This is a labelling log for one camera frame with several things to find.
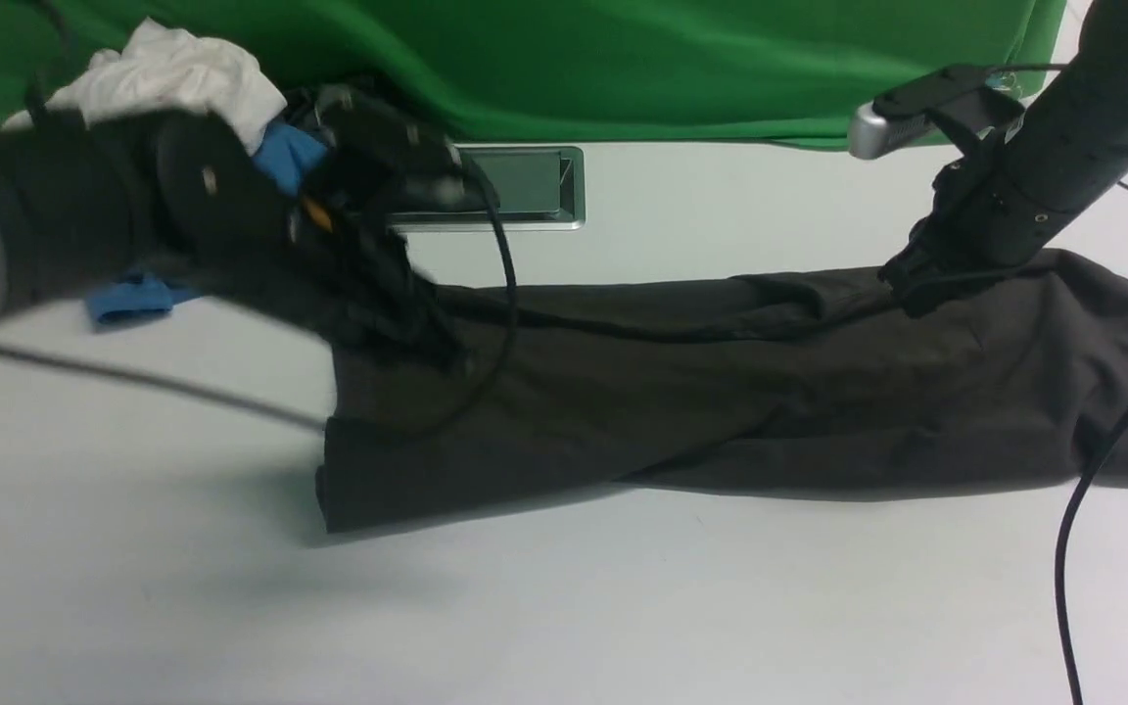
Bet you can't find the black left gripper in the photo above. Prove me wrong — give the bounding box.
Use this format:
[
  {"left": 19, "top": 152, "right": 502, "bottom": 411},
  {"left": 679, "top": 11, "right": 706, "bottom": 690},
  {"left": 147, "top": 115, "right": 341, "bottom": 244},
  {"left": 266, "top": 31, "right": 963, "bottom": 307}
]
[{"left": 287, "top": 196, "right": 469, "bottom": 373}]

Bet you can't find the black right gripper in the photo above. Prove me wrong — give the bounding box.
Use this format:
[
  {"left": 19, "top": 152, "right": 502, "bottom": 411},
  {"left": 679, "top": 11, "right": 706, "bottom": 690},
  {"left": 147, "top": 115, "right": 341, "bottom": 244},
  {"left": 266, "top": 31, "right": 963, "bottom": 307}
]
[{"left": 878, "top": 147, "right": 1085, "bottom": 316}]

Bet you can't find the dark gray long-sleeve top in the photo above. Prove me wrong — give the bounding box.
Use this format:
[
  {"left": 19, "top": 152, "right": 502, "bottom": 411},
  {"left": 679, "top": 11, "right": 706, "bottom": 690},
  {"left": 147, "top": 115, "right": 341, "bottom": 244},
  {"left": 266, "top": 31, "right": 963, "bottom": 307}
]
[{"left": 316, "top": 250, "right": 1128, "bottom": 534}]

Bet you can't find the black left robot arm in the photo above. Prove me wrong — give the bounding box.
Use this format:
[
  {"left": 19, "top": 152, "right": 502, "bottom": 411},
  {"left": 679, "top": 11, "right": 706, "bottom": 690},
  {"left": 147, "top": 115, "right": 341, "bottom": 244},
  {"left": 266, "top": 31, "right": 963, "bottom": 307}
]
[{"left": 0, "top": 99, "right": 467, "bottom": 371}]

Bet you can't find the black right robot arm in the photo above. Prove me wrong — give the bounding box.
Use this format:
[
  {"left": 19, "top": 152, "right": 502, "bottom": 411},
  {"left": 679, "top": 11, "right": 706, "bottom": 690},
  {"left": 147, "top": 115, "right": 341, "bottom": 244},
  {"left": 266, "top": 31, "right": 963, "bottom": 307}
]
[{"left": 849, "top": 1, "right": 1128, "bottom": 317}]

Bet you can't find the blue binder clip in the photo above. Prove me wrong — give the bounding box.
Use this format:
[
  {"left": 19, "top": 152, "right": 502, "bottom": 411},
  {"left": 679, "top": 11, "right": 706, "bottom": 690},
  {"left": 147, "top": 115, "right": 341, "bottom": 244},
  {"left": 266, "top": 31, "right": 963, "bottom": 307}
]
[{"left": 986, "top": 71, "right": 1025, "bottom": 107}]

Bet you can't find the blue crumpled garment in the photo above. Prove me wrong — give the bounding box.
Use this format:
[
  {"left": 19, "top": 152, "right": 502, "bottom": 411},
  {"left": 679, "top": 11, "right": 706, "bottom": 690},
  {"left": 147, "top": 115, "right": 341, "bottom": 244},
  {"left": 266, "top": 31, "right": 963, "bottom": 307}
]
[{"left": 83, "top": 120, "right": 328, "bottom": 333}]

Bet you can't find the green backdrop cloth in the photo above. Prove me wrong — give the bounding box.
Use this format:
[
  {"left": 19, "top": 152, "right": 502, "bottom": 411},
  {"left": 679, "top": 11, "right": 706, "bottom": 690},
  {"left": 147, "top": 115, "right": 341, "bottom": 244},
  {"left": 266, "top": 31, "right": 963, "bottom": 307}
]
[{"left": 0, "top": 1, "right": 1065, "bottom": 151}]

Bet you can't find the white crumpled garment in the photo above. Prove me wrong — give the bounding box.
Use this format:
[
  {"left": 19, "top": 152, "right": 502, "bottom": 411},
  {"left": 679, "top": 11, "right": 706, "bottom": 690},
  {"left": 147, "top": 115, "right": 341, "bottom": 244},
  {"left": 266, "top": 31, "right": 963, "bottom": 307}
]
[{"left": 45, "top": 19, "right": 287, "bottom": 155}]

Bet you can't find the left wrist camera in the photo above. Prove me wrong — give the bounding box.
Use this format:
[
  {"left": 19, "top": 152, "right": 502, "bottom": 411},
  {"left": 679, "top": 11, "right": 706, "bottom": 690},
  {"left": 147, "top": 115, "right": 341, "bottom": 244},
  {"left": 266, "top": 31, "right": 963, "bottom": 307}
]
[{"left": 302, "top": 85, "right": 490, "bottom": 213}]

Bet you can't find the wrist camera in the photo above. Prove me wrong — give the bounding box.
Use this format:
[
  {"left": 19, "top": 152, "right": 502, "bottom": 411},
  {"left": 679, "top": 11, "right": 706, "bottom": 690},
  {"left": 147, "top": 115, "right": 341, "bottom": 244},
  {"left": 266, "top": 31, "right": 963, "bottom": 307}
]
[
  {"left": 847, "top": 64, "right": 1025, "bottom": 161},
  {"left": 302, "top": 85, "right": 490, "bottom": 213}
]

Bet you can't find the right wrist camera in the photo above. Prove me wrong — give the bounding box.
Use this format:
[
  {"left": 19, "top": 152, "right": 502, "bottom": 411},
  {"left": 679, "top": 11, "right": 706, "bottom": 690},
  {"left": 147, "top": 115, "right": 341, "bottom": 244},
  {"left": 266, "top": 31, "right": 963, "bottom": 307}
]
[{"left": 847, "top": 64, "right": 1025, "bottom": 161}]

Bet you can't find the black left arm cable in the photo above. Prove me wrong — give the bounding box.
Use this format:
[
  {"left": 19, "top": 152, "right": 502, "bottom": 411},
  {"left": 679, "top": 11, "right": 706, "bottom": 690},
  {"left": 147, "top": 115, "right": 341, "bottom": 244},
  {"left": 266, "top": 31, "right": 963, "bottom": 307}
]
[{"left": 0, "top": 157, "right": 521, "bottom": 705}]

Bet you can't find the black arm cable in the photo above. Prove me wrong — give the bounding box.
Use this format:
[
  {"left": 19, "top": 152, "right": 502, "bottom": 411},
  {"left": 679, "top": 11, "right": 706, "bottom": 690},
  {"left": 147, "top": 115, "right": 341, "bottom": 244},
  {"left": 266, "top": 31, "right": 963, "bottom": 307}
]
[
  {"left": 1056, "top": 338, "right": 1128, "bottom": 705},
  {"left": 0, "top": 157, "right": 521, "bottom": 705}
]

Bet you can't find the metal table cable hatch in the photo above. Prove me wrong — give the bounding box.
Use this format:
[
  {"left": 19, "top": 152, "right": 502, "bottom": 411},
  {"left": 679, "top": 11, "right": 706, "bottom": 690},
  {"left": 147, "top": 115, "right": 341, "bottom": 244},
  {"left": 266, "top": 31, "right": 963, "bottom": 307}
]
[{"left": 388, "top": 146, "right": 587, "bottom": 233}]

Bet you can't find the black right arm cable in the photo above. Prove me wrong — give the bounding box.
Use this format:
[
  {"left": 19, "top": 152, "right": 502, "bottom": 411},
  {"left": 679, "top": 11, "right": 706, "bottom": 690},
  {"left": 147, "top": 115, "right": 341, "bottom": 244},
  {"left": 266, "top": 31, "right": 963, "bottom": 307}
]
[{"left": 1056, "top": 338, "right": 1128, "bottom": 705}]

